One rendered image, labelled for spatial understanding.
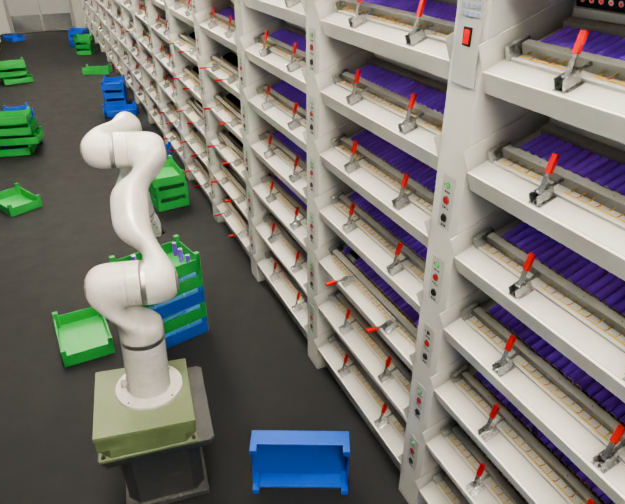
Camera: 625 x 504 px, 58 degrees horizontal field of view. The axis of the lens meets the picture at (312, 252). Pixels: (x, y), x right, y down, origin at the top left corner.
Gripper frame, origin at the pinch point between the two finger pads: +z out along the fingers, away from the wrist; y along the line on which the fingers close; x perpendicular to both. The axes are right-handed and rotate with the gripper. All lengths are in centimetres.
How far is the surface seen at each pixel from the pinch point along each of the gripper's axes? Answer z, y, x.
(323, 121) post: -62, 63, -6
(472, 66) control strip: -117, 81, -53
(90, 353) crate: 35, -30, -29
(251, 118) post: -17, 44, 48
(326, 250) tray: -20, 65, -25
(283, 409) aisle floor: 22, 45, -66
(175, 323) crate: 29.9, 5.2, -21.8
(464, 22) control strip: -122, 80, -47
